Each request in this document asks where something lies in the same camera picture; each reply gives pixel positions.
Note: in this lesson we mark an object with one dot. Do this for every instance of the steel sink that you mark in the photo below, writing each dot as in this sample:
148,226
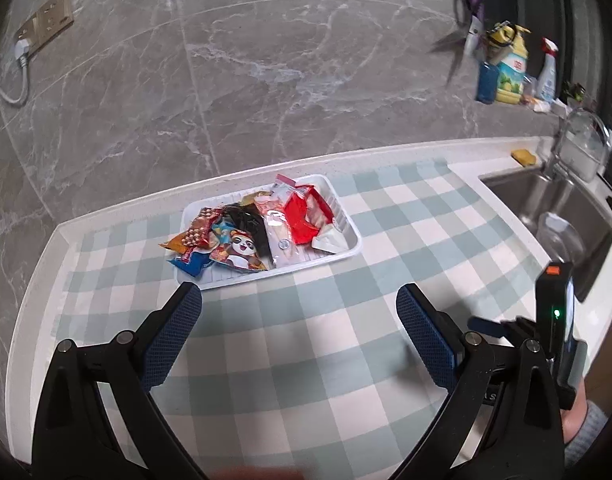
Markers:
535,200

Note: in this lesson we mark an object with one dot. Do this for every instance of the dark blue snack packet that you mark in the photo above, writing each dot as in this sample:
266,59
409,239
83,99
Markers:
193,262

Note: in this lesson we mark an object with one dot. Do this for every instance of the person's right forearm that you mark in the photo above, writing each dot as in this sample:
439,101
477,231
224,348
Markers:
588,430

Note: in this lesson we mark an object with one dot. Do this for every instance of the yellow dish soap bottle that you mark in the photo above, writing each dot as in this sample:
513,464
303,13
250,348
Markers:
510,75

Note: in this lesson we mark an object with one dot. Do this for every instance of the small brown red snack packet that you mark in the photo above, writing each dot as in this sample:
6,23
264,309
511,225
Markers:
201,225

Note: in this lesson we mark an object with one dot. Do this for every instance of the black snack packet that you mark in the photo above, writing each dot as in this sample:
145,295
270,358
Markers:
248,220

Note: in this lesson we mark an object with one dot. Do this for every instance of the clear plastic container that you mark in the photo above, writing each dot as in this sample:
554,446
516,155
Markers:
585,155

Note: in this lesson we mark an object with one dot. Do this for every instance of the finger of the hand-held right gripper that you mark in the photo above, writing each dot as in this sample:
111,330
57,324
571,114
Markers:
488,327

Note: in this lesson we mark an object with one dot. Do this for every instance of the steel faucet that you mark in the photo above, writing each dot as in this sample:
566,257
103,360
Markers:
555,155

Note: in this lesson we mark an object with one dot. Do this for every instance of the bright red snack packet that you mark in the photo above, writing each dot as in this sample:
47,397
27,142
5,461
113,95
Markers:
303,220

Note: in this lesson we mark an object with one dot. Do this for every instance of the pale pink snack packet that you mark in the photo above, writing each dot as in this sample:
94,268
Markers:
278,240

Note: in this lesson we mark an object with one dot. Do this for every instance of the orange snack packet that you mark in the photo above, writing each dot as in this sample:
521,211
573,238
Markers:
176,244

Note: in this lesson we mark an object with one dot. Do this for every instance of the yellow sponge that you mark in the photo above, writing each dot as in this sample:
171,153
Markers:
523,156

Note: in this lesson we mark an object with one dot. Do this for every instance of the light blue panda snack packet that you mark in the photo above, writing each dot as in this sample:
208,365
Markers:
238,250

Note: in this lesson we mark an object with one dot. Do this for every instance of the gold wall socket panel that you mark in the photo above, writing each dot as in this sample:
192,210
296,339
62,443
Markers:
51,15

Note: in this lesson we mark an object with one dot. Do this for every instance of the white spray bottle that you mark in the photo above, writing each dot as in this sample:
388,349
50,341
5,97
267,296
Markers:
546,80

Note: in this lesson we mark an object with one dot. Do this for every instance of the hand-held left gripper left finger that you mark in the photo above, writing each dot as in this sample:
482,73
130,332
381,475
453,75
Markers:
171,340

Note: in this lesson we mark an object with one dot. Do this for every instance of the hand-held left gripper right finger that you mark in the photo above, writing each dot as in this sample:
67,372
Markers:
428,335

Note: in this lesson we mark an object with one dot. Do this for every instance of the blue container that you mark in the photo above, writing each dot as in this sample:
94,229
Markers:
485,82

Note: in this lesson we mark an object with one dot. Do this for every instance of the gold brown snack packet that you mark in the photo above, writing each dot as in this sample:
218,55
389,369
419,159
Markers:
250,197

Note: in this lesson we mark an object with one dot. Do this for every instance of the clear glass bowl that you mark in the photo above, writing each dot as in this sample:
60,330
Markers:
560,240

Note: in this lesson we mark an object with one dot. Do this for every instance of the long white snack packet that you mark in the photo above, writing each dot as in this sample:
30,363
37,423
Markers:
331,240

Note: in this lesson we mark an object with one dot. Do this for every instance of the white plastic tray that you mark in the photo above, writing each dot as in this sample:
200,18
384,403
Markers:
286,270

